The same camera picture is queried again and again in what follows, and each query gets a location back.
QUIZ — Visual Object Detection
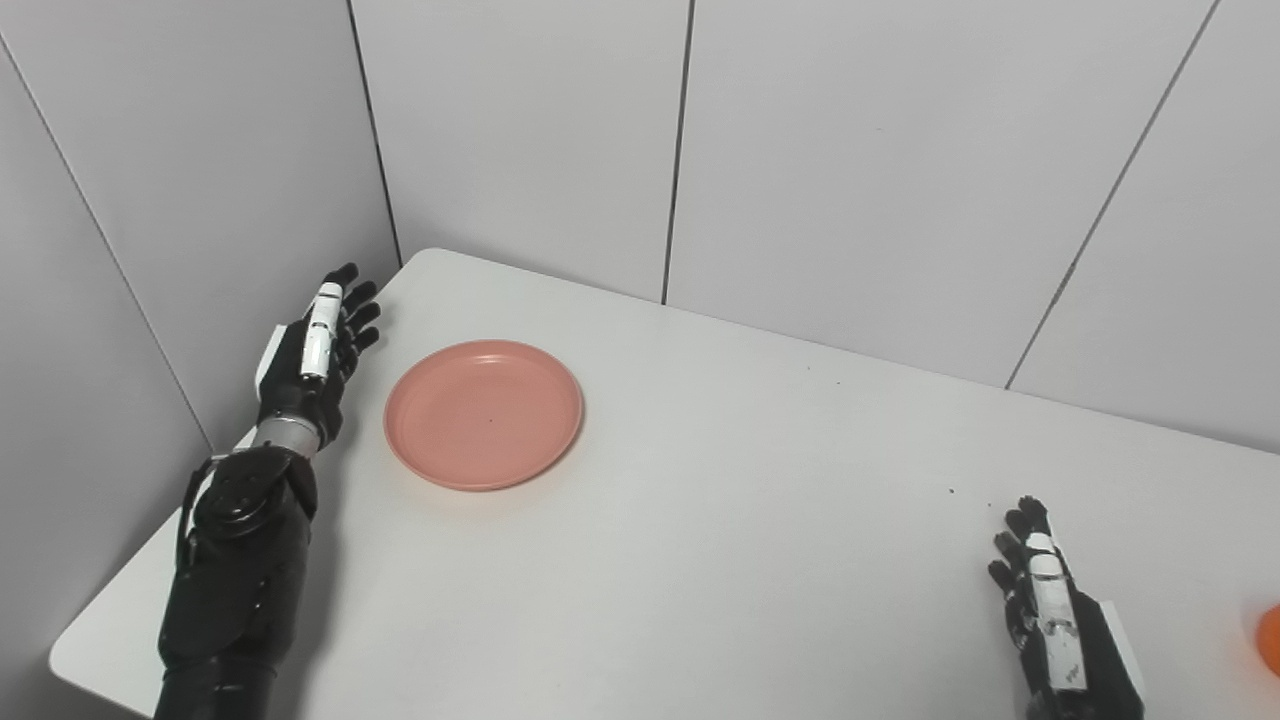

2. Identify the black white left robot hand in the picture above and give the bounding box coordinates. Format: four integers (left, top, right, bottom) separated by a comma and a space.
254, 263, 382, 451

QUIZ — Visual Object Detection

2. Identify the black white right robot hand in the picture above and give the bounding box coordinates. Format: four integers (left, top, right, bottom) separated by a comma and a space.
988, 496, 1147, 720

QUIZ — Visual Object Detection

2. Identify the pink round plate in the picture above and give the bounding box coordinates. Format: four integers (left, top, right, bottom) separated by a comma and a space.
384, 340, 585, 492

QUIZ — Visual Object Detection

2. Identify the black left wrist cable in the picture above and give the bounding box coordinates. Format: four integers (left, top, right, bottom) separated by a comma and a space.
176, 458, 216, 571

